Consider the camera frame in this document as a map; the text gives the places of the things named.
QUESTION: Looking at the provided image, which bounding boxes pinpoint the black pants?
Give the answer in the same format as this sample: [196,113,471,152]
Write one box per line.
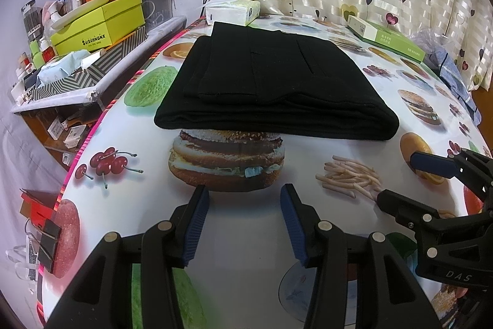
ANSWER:
[154,23,399,141]

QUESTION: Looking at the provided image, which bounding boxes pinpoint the blue striped clothing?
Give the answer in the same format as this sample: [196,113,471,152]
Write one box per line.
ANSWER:
[426,44,482,126]

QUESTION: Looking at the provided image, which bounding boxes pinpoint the black binder clip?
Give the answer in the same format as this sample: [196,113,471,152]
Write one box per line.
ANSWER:
[24,219,62,273]

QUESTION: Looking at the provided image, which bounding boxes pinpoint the red small box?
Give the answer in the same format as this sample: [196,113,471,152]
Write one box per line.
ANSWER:
[20,190,59,229]

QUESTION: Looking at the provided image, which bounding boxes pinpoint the green flat box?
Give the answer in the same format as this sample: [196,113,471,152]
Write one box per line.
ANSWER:
[347,15,425,63]

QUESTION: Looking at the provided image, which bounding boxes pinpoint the striped black white box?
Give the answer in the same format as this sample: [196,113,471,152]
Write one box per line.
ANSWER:
[32,26,147,101]

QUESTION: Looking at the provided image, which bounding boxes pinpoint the white side shelf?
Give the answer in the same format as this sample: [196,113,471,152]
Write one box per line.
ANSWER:
[11,16,186,113]

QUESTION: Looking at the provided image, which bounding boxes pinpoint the tissue pack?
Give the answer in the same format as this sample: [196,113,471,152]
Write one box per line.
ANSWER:
[205,0,261,27]

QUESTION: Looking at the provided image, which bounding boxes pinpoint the yellow-green shoe box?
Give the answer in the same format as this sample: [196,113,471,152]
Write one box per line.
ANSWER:
[50,0,145,55]

